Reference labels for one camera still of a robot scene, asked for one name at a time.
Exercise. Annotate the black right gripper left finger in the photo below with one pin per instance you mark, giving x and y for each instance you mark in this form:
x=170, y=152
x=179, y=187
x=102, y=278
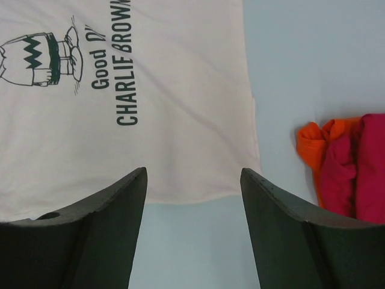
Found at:
x=88, y=244

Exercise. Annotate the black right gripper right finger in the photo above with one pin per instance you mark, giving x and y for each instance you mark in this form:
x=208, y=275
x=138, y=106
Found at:
x=297, y=244

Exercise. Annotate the white and green t-shirt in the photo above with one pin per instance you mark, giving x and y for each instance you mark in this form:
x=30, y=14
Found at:
x=91, y=90

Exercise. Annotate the folded pink t-shirt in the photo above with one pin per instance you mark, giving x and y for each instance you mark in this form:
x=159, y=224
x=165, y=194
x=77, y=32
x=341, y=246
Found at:
x=352, y=174

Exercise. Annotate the folded orange t-shirt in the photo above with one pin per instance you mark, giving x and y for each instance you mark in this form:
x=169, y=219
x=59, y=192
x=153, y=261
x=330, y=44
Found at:
x=313, y=142

